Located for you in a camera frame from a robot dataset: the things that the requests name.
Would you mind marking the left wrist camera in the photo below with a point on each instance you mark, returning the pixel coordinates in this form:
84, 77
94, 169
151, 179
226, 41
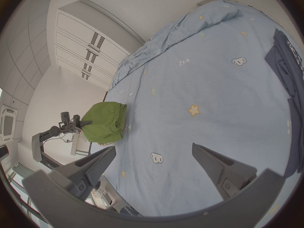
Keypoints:
76, 117

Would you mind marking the pale blue quilt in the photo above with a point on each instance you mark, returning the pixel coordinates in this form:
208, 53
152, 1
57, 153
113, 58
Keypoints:
180, 30

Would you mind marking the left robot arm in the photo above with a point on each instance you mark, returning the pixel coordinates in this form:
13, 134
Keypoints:
39, 146

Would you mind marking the white wardrobe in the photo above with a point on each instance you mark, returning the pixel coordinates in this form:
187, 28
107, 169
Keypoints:
78, 44

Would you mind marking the ceiling air conditioner unit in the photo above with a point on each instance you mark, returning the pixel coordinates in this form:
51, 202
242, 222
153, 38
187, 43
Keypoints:
7, 125

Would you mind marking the window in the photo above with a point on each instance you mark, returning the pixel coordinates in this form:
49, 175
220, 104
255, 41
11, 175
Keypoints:
20, 191

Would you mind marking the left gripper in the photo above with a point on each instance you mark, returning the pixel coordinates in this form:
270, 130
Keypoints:
76, 126

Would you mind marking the round woven basket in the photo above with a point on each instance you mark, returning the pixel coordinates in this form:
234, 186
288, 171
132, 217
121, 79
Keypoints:
105, 143

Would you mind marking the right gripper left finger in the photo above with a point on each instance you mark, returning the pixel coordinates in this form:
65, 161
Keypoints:
90, 170

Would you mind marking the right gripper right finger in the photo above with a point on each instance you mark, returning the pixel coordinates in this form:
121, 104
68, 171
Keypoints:
218, 172

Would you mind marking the bed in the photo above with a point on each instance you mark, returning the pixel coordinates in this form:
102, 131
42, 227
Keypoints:
201, 98

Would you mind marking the green shorts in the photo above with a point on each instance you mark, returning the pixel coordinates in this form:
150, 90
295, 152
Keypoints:
102, 122

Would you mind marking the dark blue garment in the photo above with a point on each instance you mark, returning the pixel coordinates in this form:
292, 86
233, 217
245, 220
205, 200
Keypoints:
288, 65

